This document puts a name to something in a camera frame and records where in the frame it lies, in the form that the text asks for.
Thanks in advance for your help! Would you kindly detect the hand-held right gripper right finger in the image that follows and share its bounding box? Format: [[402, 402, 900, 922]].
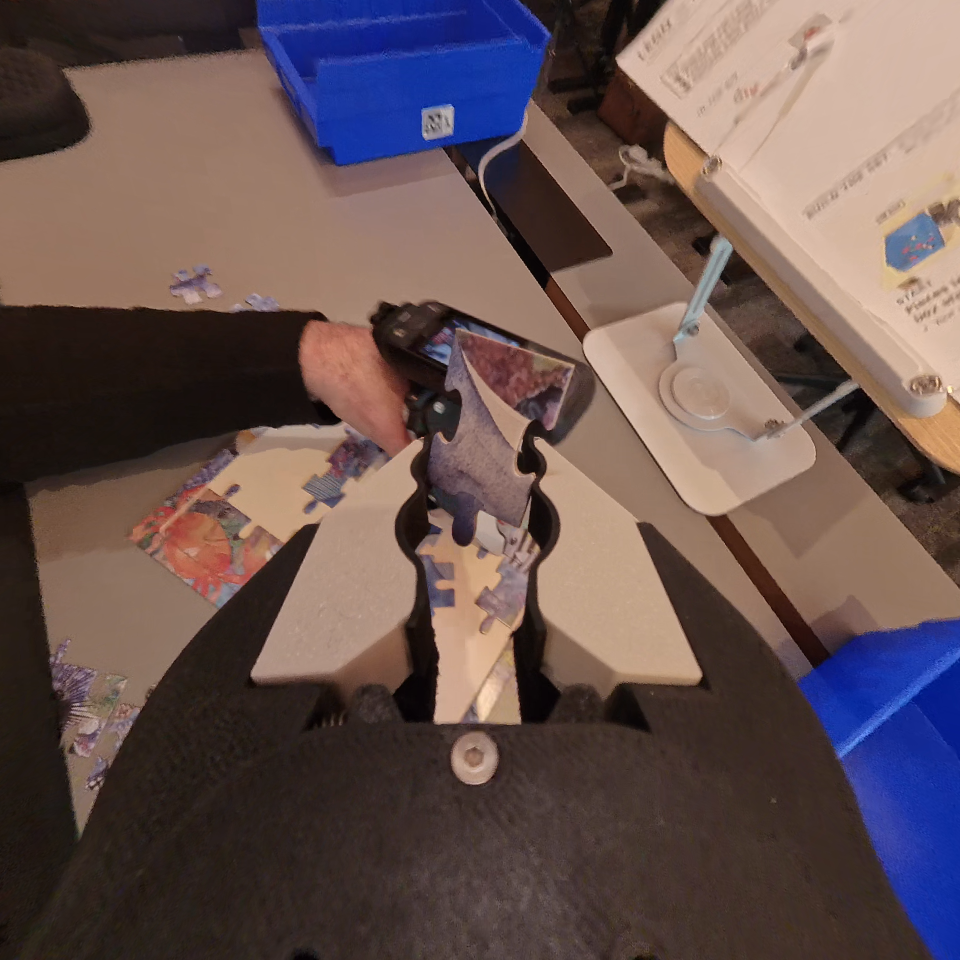
[[516, 436, 705, 723]]

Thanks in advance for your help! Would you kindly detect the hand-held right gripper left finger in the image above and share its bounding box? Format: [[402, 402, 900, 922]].
[[249, 436, 440, 723]]

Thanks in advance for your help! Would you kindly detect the purple and navy puzzle piece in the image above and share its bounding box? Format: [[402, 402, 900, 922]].
[[426, 330, 577, 547]]

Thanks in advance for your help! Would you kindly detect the ocean print puzzle board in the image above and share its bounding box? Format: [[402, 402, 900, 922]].
[[129, 423, 541, 725]]

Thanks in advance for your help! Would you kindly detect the person's left forearm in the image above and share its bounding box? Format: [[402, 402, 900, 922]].
[[0, 303, 331, 485]]

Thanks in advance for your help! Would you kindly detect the person's left hand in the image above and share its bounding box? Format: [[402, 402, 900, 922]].
[[300, 322, 414, 455]]

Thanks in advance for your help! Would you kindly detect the group of assembled puzzle pieces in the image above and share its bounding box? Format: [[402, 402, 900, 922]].
[[131, 438, 540, 721]]

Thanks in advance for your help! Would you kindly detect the blue bin with tag sticker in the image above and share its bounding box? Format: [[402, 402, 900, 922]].
[[257, 0, 554, 168]]

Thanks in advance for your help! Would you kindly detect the blue plastic storage bin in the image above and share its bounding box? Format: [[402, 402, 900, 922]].
[[797, 618, 960, 960]]

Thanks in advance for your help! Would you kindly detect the brown bag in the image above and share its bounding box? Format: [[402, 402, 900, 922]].
[[600, 75, 669, 151]]

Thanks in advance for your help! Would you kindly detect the white instruction board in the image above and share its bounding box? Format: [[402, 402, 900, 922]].
[[615, 0, 960, 421]]

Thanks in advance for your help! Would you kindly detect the white cable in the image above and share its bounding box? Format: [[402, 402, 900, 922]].
[[478, 112, 528, 219]]

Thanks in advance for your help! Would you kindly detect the dark desk cable flap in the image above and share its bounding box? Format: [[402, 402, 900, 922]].
[[517, 138, 612, 273]]

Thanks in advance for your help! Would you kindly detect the metal stand bracket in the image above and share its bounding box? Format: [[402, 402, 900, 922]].
[[658, 234, 861, 445]]

